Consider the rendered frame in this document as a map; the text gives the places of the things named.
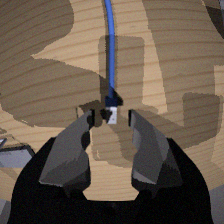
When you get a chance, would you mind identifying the blue network cable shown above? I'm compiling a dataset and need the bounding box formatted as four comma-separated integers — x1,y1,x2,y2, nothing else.
104,0,115,98

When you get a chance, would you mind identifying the grey network port rack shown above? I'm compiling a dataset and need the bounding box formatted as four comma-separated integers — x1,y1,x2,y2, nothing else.
0,138,35,168

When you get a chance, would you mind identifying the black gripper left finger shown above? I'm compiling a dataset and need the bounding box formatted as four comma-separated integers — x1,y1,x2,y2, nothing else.
7,109,95,224

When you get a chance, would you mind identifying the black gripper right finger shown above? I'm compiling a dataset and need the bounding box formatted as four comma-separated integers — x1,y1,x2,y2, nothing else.
128,109,214,224

